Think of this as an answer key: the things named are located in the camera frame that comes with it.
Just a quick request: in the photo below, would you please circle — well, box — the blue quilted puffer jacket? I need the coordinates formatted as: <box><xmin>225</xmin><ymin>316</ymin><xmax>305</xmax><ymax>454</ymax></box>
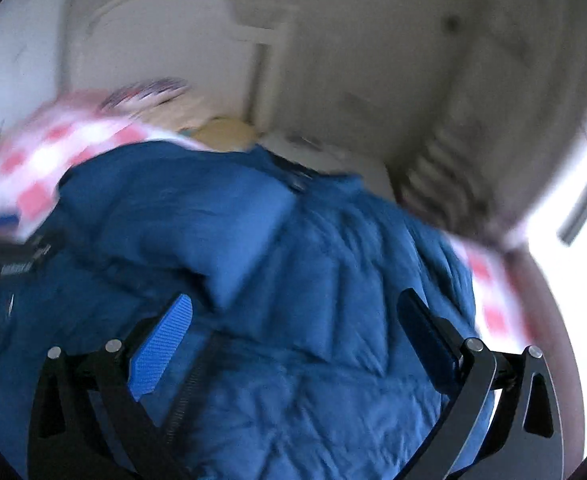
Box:
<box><xmin>0</xmin><ymin>142</ymin><xmax>476</xmax><ymax>479</ymax></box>

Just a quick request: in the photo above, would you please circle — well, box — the pink white checkered bed sheet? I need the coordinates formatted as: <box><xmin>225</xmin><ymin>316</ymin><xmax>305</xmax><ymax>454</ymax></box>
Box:
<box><xmin>0</xmin><ymin>91</ymin><xmax>207</xmax><ymax>240</ymax></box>

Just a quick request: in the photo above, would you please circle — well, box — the white wardrobe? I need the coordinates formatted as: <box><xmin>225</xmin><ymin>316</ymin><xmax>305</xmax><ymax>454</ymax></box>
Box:
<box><xmin>0</xmin><ymin>0</ymin><xmax>65</xmax><ymax>131</ymax></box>

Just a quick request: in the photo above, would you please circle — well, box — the patterned colourful pillow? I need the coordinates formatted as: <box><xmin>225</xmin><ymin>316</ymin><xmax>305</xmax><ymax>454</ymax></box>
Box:
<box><xmin>100</xmin><ymin>78</ymin><xmax>190</xmax><ymax>113</ymax></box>

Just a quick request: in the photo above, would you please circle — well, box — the cream fluffy pillow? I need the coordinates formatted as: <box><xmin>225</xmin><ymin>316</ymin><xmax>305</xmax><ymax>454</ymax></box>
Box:
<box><xmin>136</xmin><ymin>91</ymin><xmax>222</xmax><ymax>132</ymax></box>

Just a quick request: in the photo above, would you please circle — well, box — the yellow pillow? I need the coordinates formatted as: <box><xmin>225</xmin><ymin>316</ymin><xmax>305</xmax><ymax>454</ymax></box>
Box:
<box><xmin>192</xmin><ymin>117</ymin><xmax>260</xmax><ymax>152</ymax></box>

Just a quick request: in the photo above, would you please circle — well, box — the white wooden headboard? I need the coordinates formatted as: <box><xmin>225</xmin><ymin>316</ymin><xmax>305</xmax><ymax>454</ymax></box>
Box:
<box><xmin>62</xmin><ymin>0</ymin><xmax>297</xmax><ymax>132</ymax></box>

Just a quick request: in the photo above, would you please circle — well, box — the white nightstand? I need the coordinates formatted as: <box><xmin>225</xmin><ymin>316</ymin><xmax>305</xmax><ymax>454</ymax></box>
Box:
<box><xmin>260</xmin><ymin>131</ymin><xmax>395</xmax><ymax>203</ymax></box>

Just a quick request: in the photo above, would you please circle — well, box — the printed striped curtain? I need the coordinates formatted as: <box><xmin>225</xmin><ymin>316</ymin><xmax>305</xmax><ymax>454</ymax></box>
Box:
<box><xmin>399</xmin><ymin>0</ymin><xmax>587</xmax><ymax>246</ymax></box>

